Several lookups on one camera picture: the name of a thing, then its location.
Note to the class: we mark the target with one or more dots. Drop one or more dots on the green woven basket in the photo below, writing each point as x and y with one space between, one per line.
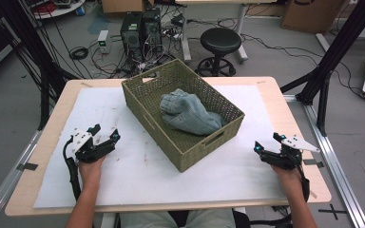
183 152

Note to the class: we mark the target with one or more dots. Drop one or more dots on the black metal frame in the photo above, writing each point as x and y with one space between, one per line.
339 47
44 104

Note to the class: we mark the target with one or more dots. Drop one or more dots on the white round table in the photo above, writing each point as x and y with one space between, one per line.
60 11

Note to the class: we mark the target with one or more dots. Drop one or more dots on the silver aluminium rail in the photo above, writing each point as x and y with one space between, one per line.
329 158
9 183

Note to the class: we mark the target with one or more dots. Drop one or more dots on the black tape strip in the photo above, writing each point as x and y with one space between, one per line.
27 166
313 163

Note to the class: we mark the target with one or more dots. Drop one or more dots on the light blue denim shorts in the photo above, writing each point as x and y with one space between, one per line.
190 117

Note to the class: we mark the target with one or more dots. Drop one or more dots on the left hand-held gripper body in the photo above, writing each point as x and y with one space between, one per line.
84 141

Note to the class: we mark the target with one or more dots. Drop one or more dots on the white desk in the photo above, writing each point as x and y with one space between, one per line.
186 38

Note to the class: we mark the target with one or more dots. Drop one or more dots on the black round stool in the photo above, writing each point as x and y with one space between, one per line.
220 41

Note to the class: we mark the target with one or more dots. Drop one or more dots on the person's right hand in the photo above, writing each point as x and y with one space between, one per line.
290 180

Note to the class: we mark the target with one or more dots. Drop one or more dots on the white foam mat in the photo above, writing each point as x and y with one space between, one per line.
123 177

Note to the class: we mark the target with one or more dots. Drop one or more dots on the black chair seat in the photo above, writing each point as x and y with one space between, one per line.
180 219

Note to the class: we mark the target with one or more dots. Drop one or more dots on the white box with green light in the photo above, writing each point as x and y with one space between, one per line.
103 39

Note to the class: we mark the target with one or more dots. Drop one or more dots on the black tape cross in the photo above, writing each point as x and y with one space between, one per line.
332 211

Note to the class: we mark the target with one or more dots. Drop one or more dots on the person's left hand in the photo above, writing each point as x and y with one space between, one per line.
90 175

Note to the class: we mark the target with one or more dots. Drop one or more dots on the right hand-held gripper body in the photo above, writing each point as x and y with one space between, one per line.
290 158

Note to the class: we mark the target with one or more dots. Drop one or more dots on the plain cardboard box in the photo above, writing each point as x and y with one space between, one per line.
123 5

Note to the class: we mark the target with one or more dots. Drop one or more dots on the large cardboard box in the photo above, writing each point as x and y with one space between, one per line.
310 17

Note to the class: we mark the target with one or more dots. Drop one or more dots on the person's light trousers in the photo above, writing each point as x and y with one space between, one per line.
139 220

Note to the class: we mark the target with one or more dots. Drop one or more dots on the thin wooden stick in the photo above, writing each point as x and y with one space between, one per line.
313 194

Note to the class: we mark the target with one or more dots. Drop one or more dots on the black computer tower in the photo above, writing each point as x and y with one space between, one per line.
130 34
152 28

